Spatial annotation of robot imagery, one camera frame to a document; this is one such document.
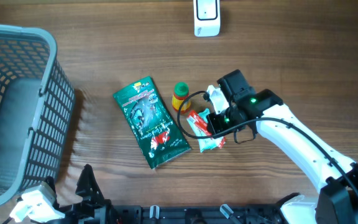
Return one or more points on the grey plastic mesh basket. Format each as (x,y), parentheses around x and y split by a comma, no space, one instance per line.
(36,104)

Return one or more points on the green snack packet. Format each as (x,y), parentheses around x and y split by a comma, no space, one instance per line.
(153,127)

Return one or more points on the red Nescafe coffee sachet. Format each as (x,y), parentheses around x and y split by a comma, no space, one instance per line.
(199,123)

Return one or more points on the teal wet wipes pack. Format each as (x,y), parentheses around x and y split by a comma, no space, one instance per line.
(205,143)

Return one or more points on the red sauce bottle green cap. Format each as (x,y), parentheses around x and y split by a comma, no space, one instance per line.
(180,93)

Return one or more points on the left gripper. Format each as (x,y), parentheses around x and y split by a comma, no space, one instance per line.
(93,197)

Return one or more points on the white barcode scanner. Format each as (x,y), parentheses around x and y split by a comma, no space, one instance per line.
(207,18)

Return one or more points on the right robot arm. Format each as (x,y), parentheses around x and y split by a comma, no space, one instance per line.
(334,176)

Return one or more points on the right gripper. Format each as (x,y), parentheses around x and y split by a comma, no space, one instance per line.
(214,122)

